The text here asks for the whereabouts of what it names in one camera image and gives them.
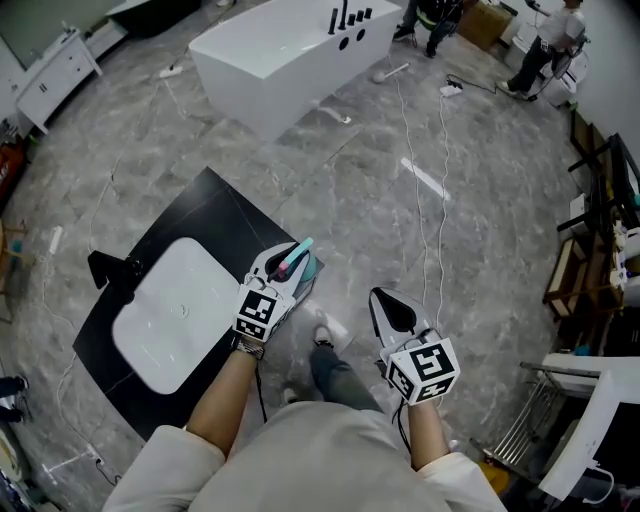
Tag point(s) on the white drawer cabinet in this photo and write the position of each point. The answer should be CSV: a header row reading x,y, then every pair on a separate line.
x,y
55,80

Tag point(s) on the white bathtub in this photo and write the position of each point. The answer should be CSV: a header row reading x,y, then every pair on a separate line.
x,y
280,50

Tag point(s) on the brown cardboard box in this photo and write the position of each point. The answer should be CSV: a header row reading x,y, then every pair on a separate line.
x,y
485,25

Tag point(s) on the wooden stool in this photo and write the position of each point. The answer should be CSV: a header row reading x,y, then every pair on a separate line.
x,y
15,270

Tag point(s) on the dark green bathtub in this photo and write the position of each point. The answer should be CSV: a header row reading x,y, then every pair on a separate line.
x,y
150,17

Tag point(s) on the person's right forearm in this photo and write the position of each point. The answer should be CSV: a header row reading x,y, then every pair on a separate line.
x,y
427,435

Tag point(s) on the white panel furniture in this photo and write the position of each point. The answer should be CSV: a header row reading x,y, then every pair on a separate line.
x,y
590,425

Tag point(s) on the chrome towel rack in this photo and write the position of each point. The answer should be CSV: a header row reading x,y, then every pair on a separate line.
x,y
525,420

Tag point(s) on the person's grey trouser leg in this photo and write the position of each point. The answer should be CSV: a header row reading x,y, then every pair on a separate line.
x,y
345,380

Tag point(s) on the black stone table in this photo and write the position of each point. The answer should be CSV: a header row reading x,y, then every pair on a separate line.
x,y
200,210

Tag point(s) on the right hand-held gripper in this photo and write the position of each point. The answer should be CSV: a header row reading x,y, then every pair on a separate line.
x,y
425,370

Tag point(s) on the red container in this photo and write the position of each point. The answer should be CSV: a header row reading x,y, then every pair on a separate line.
x,y
9,170

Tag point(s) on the white toilet brush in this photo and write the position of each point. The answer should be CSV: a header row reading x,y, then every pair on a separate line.
x,y
390,72

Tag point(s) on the black metal shelf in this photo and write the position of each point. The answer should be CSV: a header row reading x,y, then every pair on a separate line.
x,y
610,175

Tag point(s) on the white power strip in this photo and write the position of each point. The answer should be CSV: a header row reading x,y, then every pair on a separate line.
x,y
451,90
171,72
75,462
56,239

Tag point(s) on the person's white shoe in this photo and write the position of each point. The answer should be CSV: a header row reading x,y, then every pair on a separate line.
x,y
322,335
291,395

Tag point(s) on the black sink faucet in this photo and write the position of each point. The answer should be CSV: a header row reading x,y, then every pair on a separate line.
x,y
107,267

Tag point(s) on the black bathtub faucet set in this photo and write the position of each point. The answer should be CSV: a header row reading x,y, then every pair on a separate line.
x,y
350,17

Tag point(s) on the white sink basin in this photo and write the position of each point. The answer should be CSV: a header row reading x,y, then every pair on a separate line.
x,y
170,320

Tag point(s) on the teal and pink cleaning tool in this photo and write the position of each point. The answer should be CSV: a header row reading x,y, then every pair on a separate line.
x,y
300,250

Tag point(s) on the person's white shirt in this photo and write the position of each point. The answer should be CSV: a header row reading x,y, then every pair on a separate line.
x,y
310,465

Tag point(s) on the wooden storage rack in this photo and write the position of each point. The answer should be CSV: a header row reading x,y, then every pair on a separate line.
x,y
580,290

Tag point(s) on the person's left forearm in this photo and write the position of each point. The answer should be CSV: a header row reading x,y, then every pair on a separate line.
x,y
222,400

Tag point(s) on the white toilet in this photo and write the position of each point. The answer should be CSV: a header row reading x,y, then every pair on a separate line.
x,y
567,85

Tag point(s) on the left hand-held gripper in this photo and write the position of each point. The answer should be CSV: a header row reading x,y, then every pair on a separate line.
x,y
257,312

